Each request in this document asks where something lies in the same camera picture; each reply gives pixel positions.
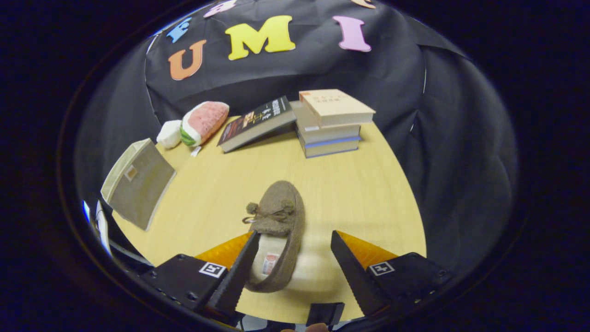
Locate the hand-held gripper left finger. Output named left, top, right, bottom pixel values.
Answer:
left=141, top=231, right=260, bottom=323

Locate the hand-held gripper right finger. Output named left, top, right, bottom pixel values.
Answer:
left=330, top=231, right=453, bottom=319

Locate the brown slipper shoe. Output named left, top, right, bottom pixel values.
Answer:
left=243, top=180, right=306, bottom=294

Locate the grey fabric storage box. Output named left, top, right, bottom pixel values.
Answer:
left=100, top=138, right=177, bottom=231

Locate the blue-edged book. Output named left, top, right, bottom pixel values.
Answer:
left=297, top=131, right=362, bottom=159

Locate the pale grey book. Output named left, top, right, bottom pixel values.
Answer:
left=289, top=101, right=362, bottom=143

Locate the black paperback book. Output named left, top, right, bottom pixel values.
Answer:
left=217, top=95, right=297, bottom=153

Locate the white plush toy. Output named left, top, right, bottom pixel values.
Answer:
left=156, top=119, right=183, bottom=149

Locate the watermelon slice plush toy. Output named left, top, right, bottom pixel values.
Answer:
left=179, top=101, right=230, bottom=157

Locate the black backdrop cloth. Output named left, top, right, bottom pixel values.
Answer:
left=74, top=0, right=519, bottom=277

